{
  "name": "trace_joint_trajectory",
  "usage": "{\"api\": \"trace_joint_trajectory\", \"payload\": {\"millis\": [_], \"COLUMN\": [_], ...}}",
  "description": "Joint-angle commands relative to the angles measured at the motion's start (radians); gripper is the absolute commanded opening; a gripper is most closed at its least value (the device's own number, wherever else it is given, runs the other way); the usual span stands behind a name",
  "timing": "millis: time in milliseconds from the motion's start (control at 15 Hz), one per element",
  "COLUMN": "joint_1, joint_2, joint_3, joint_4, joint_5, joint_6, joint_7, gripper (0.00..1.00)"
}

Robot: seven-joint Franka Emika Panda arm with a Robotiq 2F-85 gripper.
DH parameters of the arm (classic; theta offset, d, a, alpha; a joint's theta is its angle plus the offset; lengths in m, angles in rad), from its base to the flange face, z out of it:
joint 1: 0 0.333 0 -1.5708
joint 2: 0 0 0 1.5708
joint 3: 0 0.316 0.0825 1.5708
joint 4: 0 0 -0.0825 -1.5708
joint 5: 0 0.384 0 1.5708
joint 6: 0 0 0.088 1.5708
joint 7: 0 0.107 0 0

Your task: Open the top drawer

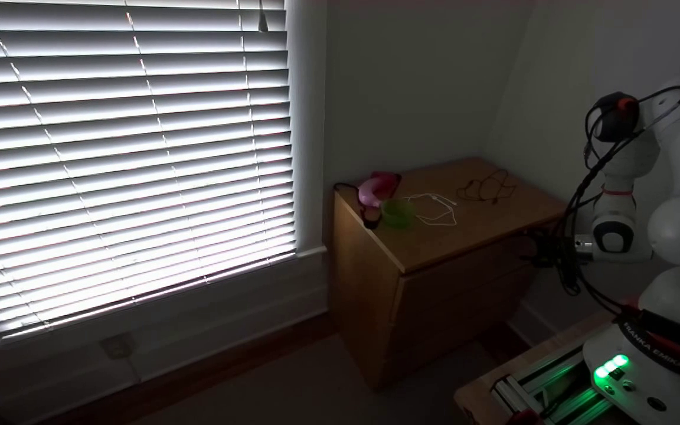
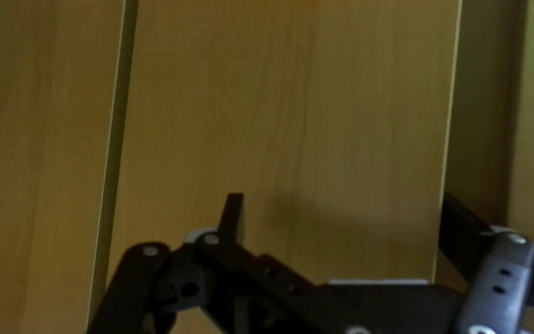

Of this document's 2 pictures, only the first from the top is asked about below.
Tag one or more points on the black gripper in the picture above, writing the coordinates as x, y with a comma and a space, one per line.
549, 252

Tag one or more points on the dresser drawer with plain front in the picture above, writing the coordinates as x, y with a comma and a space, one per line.
462, 316
449, 351
467, 272

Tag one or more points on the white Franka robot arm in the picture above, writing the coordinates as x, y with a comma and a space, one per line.
620, 214

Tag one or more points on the green plastic bowl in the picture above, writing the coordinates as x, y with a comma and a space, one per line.
399, 215

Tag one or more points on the pink plastic cup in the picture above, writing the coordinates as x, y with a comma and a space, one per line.
388, 184

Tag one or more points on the pink plush toy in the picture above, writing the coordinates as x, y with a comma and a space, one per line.
372, 218

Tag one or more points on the light wooden dresser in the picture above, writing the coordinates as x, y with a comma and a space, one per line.
372, 291

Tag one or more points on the pink plastic bottle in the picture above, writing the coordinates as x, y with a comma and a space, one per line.
370, 192

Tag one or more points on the white window blinds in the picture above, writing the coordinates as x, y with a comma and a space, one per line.
118, 158

